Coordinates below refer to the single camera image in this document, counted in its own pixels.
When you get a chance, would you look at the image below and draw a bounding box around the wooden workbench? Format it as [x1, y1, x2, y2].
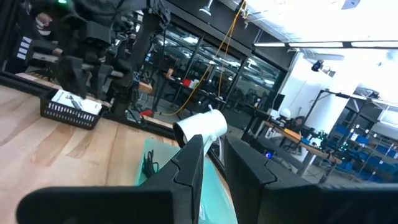
[262, 119, 343, 184]

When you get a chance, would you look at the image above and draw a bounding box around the shelf with blue bins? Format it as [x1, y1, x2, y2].
[332, 124, 398, 184]

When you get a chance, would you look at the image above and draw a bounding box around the black plastic basket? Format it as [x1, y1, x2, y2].
[39, 88, 104, 131]

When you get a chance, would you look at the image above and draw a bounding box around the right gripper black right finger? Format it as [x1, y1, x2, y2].
[223, 135, 322, 224]

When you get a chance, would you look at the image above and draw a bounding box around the black cable with red tie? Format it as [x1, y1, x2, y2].
[141, 149, 160, 179]

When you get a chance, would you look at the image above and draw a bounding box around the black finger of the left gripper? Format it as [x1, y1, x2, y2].
[108, 58, 135, 114]
[57, 55, 88, 98]

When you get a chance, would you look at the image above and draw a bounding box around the yellow hanging cable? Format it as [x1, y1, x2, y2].
[160, 0, 248, 118]

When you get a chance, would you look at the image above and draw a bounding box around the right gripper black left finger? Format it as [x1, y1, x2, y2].
[141, 134, 206, 224]

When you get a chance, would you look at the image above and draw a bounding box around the grey pendant lamp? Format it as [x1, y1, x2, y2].
[198, 0, 215, 17]

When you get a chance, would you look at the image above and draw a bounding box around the white printed product box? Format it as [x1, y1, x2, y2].
[50, 89, 103, 116]

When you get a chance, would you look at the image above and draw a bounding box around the black device with blue light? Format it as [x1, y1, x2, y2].
[248, 136, 299, 170]

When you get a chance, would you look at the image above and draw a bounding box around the black ceiling camera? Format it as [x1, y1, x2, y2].
[310, 59, 325, 73]

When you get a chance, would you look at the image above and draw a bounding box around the green translucent plastic bin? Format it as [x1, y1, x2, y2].
[136, 138, 239, 224]

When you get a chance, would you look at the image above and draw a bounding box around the person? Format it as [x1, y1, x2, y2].
[290, 115, 310, 133]

